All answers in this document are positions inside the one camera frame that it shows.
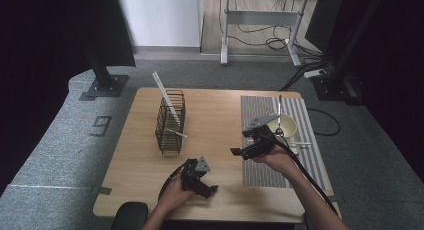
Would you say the grey striped placemat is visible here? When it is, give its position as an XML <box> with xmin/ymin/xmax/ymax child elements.
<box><xmin>240</xmin><ymin>95</ymin><xmax>333</xmax><ymax>192</ymax></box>

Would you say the metal spoon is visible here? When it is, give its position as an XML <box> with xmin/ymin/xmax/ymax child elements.
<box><xmin>274</xmin><ymin>94</ymin><xmax>285</xmax><ymax>138</ymax></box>

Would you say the dark wire cutlery basket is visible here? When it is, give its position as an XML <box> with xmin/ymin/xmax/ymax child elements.
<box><xmin>154</xmin><ymin>89</ymin><xmax>187</xmax><ymax>155</ymax></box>

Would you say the black looped floor cable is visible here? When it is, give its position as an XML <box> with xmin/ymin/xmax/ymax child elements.
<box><xmin>305</xmin><ymin>107</ymin><xmax>342</xmax><ymax>137</ymax></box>

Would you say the person's left hand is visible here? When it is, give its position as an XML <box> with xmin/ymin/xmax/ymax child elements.
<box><xmin>158</xmin><ymin>173</ymin><xmax>197</xmax><ymax>210</ymax></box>

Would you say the person's right hand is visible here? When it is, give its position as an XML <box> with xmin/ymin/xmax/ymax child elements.
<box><xmin>252</xmin><ymin>144</ymin><xmax>298</xmax><ymax>178</ymax></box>

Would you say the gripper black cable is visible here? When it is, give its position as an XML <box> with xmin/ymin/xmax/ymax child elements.
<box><xmin>266</xmin><ymin>132</ymin><xmax>340</xmax><ymax>217</ymax></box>
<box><xmin>157</xmin><ymin>158</ymin><xmax>192</xmax><ymax>202</ymax></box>

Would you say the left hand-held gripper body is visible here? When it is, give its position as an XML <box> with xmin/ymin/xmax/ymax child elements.
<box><xmin>180</xmin><ymin>155</ymin><xmax>212</xmax><ymax>191</ymax></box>

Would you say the white power strip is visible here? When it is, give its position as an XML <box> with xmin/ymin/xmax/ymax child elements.
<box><xmin>303</xmin><ymin>68</ymin><xmax>327</xmax><ymax>79</ymax></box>

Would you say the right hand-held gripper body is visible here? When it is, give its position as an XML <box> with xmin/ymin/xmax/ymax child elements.
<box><xmin>245</xmin><ymin>113</ymin><xmax>280</xmax><ymax>161</ymax></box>

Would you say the white frame standing desk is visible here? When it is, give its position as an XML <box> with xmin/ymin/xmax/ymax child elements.
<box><xmin>213</xmin><ymin>0</ymin><xmax>345</xmax><ymax>68</ymax></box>

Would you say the black stand with block base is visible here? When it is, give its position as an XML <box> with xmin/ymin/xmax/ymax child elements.
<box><xmin>310</xmin><ymin>0</ymin><xmax>389</xmax><ymax>107</ymax></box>

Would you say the black stand with base plate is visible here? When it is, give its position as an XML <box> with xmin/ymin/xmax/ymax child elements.
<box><xmin>78</xmin><ymin>43</ymin><xmax>131</xmax><ymax>102</ymax></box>

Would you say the white panel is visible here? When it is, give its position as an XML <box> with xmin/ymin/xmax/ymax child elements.
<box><xmin>115</xmin><ymin>0</ymin><xmax>205</xmax><ymax>49</ymax></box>

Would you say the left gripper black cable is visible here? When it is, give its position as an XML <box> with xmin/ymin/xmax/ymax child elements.
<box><xmin>157</xmin><ymin>158</ymin><xmax>192</xmax><ymax>202</ymax></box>

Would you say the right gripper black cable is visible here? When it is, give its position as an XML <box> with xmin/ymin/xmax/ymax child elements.
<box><xmin>266</xmin><ymin>132</ymin><xmax>340</xmax><ymax>217</ymax></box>

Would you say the black curtain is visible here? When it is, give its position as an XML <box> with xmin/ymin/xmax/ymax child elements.
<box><xmin>0</xmin><ymin>0</ymin><xmax>137</xmax><ymax>195</ymax></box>
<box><xmin>304</xmin><ymin>0</ymin><xmax>424</xmax><ymax>183</ymax></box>

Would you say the cream bowl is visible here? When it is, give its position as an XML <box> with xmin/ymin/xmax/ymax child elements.
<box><xmin>266</xmin><ymin>112</ymin><xmax>298</xmax><ymax>140</ymax></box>

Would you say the white square plate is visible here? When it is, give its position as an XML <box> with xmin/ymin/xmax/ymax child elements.
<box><xmin>282</xmin><ymin>132</ymin><xmax>301</xmax><ymax>155</ymax></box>

